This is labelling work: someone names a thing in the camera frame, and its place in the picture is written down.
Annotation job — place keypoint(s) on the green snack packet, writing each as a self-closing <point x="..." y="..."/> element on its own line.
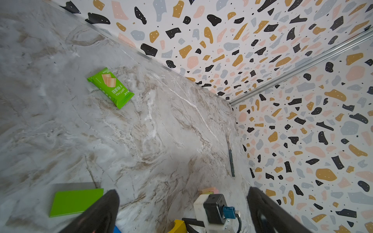
<point x="112" y="87"/>

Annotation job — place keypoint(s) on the yellow arch block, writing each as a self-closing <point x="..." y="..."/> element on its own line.
<point x="179" y="227"/>

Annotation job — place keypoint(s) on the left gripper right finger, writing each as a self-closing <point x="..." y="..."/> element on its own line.
<point x="268" y="217"/>

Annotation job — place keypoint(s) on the blue cube block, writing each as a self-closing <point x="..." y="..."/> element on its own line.
<point x="116" y="230"/>

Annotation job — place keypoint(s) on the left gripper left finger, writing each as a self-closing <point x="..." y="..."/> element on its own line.
<point x="98" y="218"/>

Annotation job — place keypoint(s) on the dark green block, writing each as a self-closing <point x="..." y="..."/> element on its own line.
<point x="74" y="202"/>

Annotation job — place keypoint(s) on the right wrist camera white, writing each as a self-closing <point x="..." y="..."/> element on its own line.
<point x="213" y="213"/>

